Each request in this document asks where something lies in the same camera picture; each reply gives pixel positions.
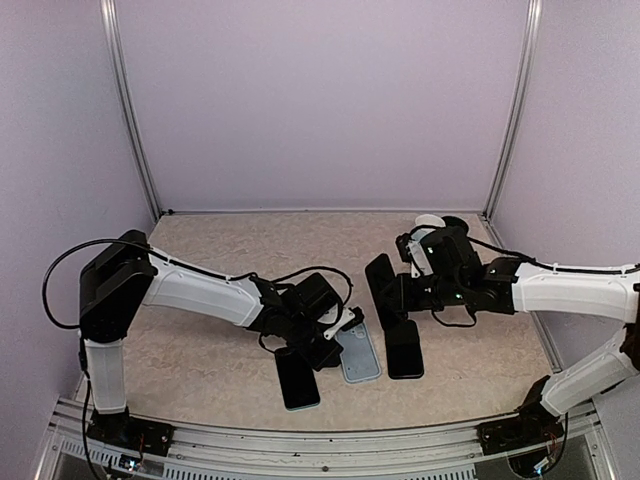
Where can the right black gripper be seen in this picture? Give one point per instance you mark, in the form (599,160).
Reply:
(407,303)

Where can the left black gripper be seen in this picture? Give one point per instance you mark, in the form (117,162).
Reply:
(325,360)

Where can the light blue phone case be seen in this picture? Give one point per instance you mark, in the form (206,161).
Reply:
(359,361)

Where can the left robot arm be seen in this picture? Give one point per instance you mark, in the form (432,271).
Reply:
(130,274)

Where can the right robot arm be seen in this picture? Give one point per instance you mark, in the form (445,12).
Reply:
(611,292)

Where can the black phone teal edge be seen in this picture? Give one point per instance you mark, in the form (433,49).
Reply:
(297,381)

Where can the dark green mug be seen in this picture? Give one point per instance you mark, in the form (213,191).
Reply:
(454,221)

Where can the light blue mug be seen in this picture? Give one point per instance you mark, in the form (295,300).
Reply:
(425,224)

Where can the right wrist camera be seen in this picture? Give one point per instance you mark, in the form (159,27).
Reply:
(412,253)

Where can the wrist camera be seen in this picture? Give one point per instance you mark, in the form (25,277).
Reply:
(412,253)
(333,321)

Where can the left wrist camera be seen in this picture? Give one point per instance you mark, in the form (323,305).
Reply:
(333,321)

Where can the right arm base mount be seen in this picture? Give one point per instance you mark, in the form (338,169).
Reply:
(531,425)

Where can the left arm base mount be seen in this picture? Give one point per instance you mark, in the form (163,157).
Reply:
(132,433)

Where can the aluminium frame rail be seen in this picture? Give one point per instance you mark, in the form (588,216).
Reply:
(195,451)

